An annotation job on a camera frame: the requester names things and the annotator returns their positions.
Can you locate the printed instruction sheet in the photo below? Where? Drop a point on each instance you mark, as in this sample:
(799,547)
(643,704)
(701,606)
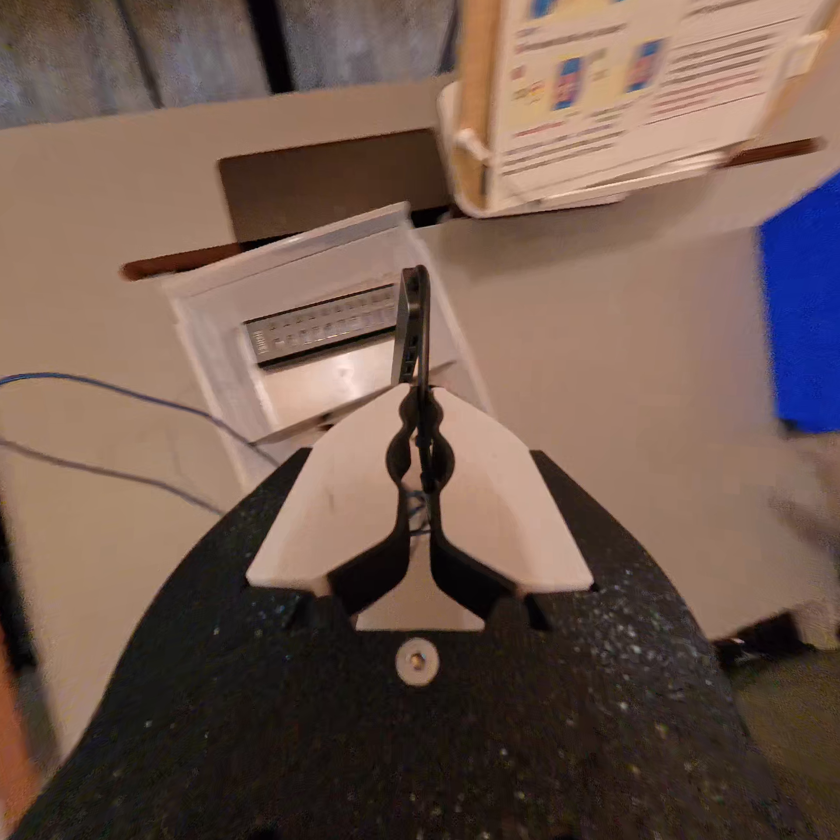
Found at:
(623,85)

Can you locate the blue plastic bin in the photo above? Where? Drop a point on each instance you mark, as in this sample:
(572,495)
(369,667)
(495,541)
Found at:
(804,315)

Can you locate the instruction sheet on stand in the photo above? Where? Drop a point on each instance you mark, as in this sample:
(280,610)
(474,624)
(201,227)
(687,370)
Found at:
(472,98)

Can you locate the grey desk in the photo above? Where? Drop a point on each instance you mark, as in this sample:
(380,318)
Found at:
(623,367)

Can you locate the slim grey usb hub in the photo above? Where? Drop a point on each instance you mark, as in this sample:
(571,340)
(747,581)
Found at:
(413,315)

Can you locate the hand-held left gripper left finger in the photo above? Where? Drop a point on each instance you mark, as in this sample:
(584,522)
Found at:
(328,512)

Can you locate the white tray with slotted rack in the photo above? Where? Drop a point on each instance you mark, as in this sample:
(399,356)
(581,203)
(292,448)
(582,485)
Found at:
(216,341)

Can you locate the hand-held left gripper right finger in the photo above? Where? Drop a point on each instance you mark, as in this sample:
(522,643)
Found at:
(505,518)

